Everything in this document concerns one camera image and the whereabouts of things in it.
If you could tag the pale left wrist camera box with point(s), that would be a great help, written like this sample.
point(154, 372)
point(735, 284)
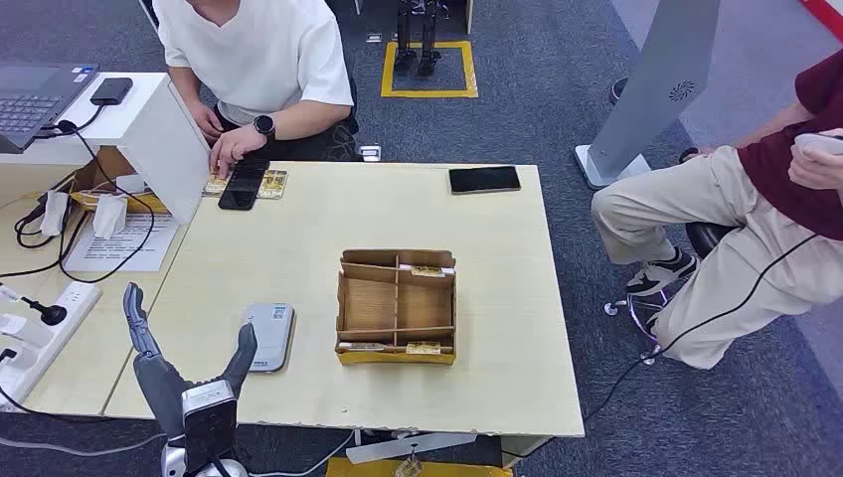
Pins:
point(209, 421)

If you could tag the background humanoid robot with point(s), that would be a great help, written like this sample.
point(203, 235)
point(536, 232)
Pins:
point(403, 59)

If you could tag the hotel key card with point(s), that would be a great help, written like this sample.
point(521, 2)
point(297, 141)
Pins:
point(428, 271)
point(423, 349)

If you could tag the person's hand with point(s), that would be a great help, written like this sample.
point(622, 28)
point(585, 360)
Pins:
point(813, 171)

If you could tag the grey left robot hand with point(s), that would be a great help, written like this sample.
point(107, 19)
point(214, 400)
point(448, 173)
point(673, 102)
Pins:
point(155, 388)

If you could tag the person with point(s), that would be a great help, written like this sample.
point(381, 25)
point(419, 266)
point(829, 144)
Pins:
point(724, 197)
point(263, 52)

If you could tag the wooden card organizer box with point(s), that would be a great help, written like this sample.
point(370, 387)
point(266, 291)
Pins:
point(369, 303)

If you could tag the white paper label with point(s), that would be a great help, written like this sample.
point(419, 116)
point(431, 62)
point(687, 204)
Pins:
point(108, 217)
point(54, 214)

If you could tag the grey metal bar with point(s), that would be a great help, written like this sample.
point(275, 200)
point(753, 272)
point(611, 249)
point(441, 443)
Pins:
point(408, 446)

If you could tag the stack of hotel cards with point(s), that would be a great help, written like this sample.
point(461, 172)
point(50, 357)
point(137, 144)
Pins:
point(273, 184)

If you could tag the open cardboard box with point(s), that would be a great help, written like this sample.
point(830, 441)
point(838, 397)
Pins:
point(99, 172)

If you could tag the black chrome stool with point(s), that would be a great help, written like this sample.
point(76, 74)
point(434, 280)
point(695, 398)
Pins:
point(708, 237)

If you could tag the yellow box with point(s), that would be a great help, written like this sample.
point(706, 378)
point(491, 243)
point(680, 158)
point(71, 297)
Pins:
point(461, 471)

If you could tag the person's right hand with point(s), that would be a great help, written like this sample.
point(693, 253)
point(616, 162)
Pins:
point(207, 122)

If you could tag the black wristwatch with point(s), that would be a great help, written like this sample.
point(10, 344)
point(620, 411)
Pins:
point(264, 124)

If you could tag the person's left hand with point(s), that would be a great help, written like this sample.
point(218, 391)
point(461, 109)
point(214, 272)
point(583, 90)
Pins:
point(234, 146)

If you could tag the red barrier belt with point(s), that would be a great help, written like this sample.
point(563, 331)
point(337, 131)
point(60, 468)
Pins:
point(826, 13)

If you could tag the black power bank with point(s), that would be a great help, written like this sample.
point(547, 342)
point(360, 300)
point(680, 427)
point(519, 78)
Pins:
point(112, 91)

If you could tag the white handheld controller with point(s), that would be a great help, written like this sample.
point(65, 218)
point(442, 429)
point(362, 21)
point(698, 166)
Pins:
point(816, 143)

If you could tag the black power plug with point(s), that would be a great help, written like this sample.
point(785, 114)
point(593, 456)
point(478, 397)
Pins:
point(52, 315)

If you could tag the person's right forearm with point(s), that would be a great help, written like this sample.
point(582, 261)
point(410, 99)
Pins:
point(184, 89)

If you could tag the brown path room key card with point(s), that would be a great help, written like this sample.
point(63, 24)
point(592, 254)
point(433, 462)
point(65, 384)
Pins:
point(362, 346)

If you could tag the printed paper sheet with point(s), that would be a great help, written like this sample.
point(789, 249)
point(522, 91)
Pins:
point(125, 253)

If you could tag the grey card reader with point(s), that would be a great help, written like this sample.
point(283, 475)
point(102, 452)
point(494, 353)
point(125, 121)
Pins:
point(270, 336)

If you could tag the grey kiosk with speaker grille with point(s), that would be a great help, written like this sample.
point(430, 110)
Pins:
point(658, 79)

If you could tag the black smartphone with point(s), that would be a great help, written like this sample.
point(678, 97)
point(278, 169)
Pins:
point(484, 180)
point(242, 187)

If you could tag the white power strip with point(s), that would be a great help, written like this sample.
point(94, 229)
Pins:
point(66, 309)

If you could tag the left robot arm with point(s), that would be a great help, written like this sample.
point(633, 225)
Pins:
point(172, 462)

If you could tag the grey laptop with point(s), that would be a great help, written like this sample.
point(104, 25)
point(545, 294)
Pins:
point(33, 99)

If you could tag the person's left forearm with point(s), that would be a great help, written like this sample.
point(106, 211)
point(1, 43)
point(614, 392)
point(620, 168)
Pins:
point(303, 118)

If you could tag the white desk riser shelf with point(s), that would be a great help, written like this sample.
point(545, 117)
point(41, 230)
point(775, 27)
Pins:
point(165, 151)

